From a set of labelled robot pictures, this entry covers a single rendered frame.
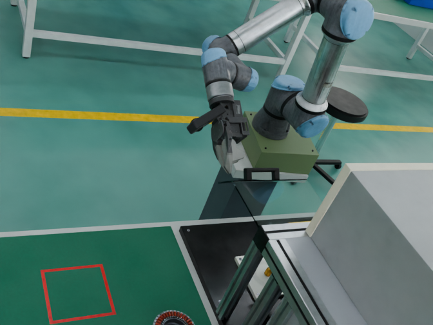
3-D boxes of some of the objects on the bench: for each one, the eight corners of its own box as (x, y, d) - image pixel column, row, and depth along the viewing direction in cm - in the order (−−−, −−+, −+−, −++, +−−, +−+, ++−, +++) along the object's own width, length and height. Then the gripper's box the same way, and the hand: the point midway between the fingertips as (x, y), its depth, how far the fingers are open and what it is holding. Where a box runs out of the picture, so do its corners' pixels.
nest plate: (234, 258, 153) (235, 256, 152) (275, 254, 160) (277, 251, 159) (254, 300, 143) (256, 298, 142) (298, 294, 150) (299, 291, 149)
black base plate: (178, 230, 158) (180, 225, 156) (337, 219, 188) (340, 215, 187) (238, 372, 126) (241, 367, 125) (418, 331, 157) (422, 326, 156)
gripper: (244, 95, 142) (258, 167, 137) (229, 108, 150) (241, 178, 144) (216, 93, 138) (230, 168, 133) (203, 107, 146) (214, 178, 140)
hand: (226, 169), depth 137 cm, fingers closed
